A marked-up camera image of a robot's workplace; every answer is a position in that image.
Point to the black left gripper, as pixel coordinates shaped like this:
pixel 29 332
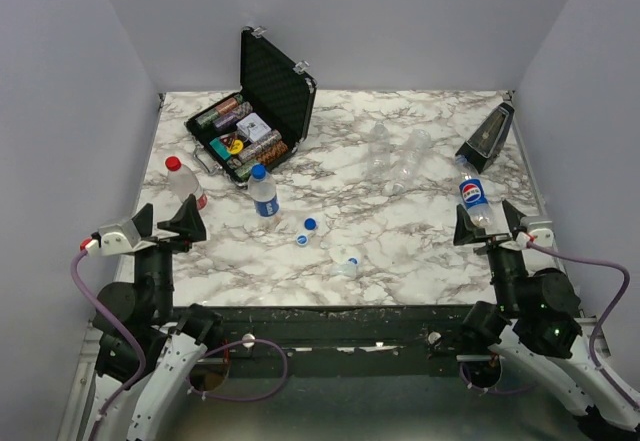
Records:
pixel 188 223

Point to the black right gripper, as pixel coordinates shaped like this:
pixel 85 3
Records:
pixel 493 245

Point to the red label plastic bottle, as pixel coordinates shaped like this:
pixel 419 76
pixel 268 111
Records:
pixel 183 183

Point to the red bottle cap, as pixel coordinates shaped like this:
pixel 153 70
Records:
pixel 173 163

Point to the blue label pepsi bottle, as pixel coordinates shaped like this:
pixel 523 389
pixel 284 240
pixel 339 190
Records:
pixel 264 196

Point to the blue bottle cap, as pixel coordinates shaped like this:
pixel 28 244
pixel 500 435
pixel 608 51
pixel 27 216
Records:
pixel 310 224
pixel 259 172

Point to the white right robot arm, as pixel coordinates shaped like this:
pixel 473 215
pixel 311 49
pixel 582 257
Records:
pixel 534 324

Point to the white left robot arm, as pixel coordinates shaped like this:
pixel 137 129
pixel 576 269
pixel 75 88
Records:
pixel 142 361

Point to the pepsi bottle near metronome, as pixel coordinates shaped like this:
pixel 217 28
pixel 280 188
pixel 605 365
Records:
pixel 472 194

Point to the clear plastic bottle right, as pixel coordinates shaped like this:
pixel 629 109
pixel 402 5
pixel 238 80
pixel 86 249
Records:
pixel 411 157

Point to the clear plastic bottle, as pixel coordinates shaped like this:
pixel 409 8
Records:
pixel 379 152
pixel 411 157

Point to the clear plastic bottle left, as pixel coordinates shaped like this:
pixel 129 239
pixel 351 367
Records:
pixel 379 152

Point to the black metronome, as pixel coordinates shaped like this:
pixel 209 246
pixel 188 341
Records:
pixel 483 147

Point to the black poker chip case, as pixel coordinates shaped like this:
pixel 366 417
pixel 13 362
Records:
pixel 266 120

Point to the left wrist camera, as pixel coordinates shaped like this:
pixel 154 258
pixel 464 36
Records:
pixel 121 238

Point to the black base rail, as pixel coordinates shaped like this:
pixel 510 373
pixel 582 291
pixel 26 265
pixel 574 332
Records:
pixel 355 341

